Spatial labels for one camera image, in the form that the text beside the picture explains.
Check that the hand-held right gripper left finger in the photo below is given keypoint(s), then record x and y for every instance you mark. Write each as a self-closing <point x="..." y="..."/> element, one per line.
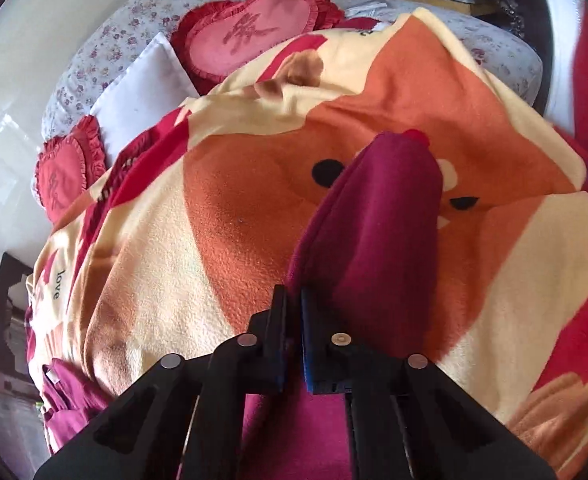
<point x="276" y="350"/>

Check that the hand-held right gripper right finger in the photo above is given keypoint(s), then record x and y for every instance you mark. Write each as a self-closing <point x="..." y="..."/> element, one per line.
<point x="311" y="360"/>

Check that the maroon fleece pants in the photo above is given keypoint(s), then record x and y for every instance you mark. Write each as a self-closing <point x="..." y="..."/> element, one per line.
<point x="374" y="240"/>

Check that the printed fleece blanket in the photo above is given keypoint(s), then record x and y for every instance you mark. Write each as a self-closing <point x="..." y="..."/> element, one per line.
<point x="254" y="210"/>

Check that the dark wooden cabinet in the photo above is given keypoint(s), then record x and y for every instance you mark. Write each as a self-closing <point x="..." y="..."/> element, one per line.
<point x="9" y="310"/>

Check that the red heart pillow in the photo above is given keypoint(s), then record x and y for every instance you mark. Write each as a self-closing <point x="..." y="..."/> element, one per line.
<point x="254" y="30"/>
<point x="61" y="175"/>

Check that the white pillow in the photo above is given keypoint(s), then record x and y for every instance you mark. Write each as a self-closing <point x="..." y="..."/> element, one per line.
<point x="139" y="90"/>

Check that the floral quilt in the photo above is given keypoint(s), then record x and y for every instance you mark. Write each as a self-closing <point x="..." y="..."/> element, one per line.
<point x="124" y="15"/>

